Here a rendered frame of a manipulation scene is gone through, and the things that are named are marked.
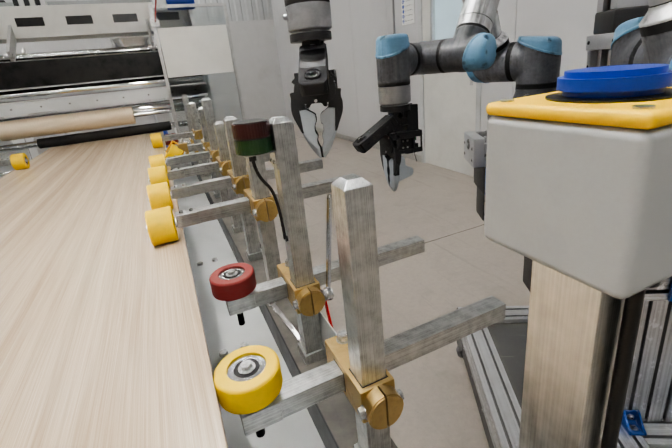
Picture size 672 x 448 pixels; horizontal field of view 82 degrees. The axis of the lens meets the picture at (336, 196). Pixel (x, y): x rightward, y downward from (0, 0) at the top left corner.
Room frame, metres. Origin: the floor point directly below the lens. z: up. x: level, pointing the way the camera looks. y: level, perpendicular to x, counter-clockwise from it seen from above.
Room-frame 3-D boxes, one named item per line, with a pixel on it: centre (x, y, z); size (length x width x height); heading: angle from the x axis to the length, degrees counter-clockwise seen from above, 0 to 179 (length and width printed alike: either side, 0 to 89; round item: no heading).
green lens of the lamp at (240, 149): (0.61, 0.12, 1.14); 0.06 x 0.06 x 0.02
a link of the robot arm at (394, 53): (0.93, -0.16, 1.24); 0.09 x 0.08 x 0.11; 133
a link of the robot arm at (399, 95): (0.93, -0.16, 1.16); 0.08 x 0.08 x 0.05
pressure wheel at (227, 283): (0.62, 0.20, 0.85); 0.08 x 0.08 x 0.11
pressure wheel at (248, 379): (0.38, 0.13, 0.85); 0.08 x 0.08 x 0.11
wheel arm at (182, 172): (1.37, 0.36, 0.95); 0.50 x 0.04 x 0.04; 113
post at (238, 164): (1.09, 0.27, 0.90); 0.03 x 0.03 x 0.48; 23
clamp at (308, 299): (0.65, 0.09, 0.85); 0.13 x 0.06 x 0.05; 23
